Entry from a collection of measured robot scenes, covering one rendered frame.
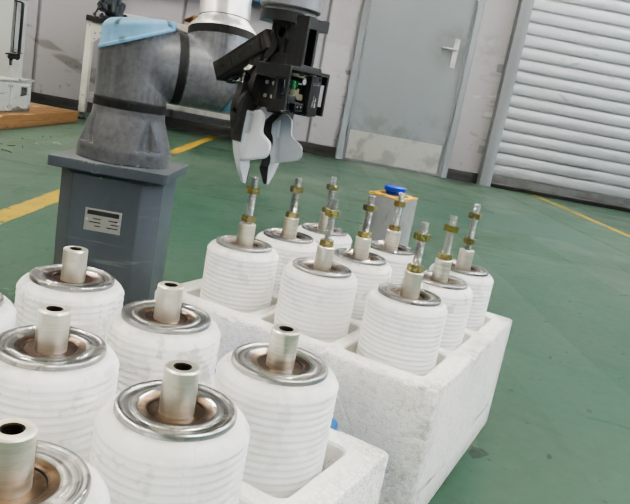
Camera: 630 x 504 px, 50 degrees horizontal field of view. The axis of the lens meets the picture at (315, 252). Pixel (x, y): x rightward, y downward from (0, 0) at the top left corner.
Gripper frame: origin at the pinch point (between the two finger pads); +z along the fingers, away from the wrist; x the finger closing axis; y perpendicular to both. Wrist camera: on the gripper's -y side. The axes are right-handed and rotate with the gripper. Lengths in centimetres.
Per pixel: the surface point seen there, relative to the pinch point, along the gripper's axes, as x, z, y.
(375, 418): -1.2, 22.3, 26.9
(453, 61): 456, -64, -255
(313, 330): -0.4, 16.3, 15.3
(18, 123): 118, 32, -318
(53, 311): -38.3, 6.8, 22.8
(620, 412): 68, 35, 35
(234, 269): -3.7, 12.0, 3.4
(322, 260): 2.0, 8.4, 12.6
